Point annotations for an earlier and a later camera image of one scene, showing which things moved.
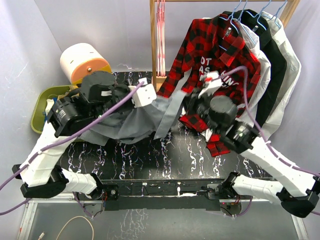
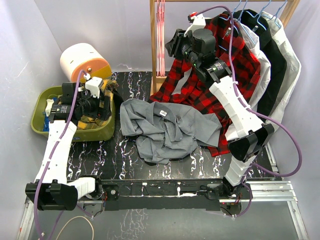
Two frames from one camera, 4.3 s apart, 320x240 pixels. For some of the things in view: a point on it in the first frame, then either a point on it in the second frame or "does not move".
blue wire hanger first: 230,18 does not move
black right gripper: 193,100 → 173,47
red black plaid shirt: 211,44 does not move
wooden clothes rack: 292,6 does not move
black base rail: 164,194 does not move
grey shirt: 132,124 → 167,131
